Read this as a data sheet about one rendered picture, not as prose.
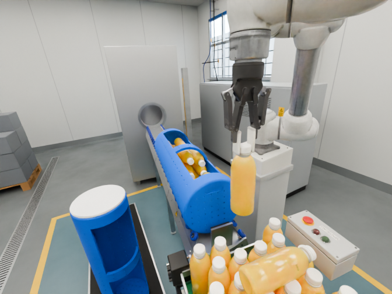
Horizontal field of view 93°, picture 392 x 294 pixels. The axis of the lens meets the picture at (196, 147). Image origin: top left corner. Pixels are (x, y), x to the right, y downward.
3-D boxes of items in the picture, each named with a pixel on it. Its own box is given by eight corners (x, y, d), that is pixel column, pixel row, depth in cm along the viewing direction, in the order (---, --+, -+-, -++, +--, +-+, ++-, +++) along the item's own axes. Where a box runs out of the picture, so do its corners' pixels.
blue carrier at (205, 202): (188, 156, 168) (185, 125, 158) (241, 223, 91) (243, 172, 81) (157, 162, 160) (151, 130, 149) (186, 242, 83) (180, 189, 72)
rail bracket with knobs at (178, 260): (190, 264, 79) (188, 247, 75) (196, 281, 72) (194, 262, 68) (167, 273, 76) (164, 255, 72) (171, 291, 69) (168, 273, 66)
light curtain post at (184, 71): (195, 198, 262) (186, 67, 198) (196, 200, 257) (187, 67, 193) (191, 199, 260) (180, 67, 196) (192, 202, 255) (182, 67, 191)
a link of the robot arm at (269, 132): (252, 135, 142) (252, 106, 132) (277, 136, 134) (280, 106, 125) (248, 143, 129) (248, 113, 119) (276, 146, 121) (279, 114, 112)
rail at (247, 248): (270, 241, 81) (270, 235, 80) (271, 242, 80) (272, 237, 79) (182, 276, 69) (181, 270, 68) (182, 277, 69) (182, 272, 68)
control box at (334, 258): (302, 227, 81) (306, 209, 77) (352, 270, 63) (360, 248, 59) (284, 235, 78) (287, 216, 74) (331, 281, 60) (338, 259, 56)
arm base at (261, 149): (259, 138, 149) (259, 132, 146) (280, 148, 130) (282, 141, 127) (240, 144, 143) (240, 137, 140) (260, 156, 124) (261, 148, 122)
